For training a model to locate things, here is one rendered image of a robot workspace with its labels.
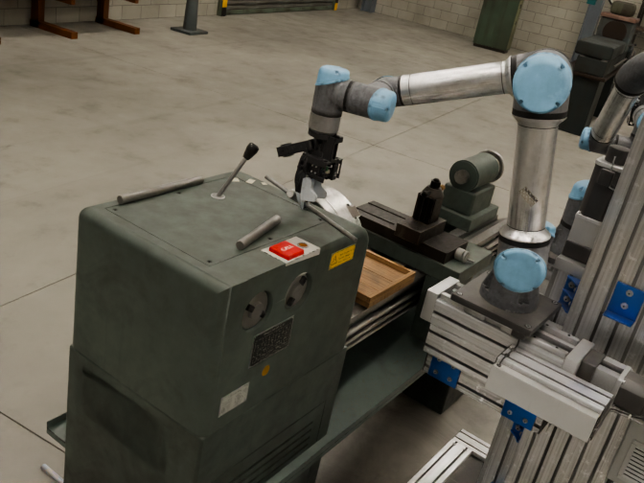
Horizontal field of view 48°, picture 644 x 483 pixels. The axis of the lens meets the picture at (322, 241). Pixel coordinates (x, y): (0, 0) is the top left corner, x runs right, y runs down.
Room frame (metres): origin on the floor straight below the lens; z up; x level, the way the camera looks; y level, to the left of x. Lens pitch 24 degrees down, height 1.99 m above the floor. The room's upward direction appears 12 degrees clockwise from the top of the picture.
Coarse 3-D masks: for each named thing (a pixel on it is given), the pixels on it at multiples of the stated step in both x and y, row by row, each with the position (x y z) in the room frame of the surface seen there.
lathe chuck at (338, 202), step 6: (324, 186) 2.05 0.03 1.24; (330, 192) 2.02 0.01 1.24; (336, 192) 2.03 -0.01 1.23; (324, 198) 1.96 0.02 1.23; (330, 198) 1.98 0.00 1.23; (336, 198) 2.00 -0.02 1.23; (342, 198) 2.01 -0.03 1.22; (330, 204) 1.95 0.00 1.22; (336, 204) 1.97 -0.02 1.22; (342, 204) 1.99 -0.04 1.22; (348, 204) 2.01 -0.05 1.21; (336, 210) 1.95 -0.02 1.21; (342, 210) 1.96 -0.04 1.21; (348, 210) 1.98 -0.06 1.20; (342, 216) 1.95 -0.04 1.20; (348, 216) 1.96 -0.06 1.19; (354, 222) 1.97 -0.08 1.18
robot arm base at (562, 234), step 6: (564, 222) 2.10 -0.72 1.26; (558, 228) 2.12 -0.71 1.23; (564, 228) 2.10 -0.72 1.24; (570, 228) 2.08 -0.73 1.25; (558, 234) 2.11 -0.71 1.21; (564, 234) 2.09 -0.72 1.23; (558, 240) 2.09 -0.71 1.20; (564, 240) 2.08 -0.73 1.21; (552, 246) 2.09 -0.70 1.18; (558, 246) 2.08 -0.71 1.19; (558, 252) 2.07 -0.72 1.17
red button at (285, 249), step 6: (270, 246) 1.51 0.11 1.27; (276, 246) 1.51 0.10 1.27; (282, 246) 1.52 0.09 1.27; (288, 246) 1.53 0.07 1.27; (294, 246) 1.53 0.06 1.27; (276, 252) 1.49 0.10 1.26; (282, 252) 1.49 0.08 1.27; (288, 252) 1.50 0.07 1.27; (294, 252) 1.50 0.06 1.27; (300, 252) 1.51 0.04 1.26; (288, 258) 1.48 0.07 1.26
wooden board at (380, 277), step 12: (372, 252) 2.38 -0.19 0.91; (372, 264) 2.32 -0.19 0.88; (384, 264) 2.34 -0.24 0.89; (396, 264) 2.32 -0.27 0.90; (360, 276) 2.21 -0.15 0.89; (372, 276) 2.23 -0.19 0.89; (384, 276) 2.25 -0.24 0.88; (396, 276) 2.27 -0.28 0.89; (408, 276) 2.25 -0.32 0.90; (360, 288) 2.12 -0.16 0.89; (372, 288) 2.14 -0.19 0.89; (384, 288) 2.12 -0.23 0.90; (396, 288) 2.18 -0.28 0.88; (360, 300) 2.05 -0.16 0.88; (372, 300) 2.05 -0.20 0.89
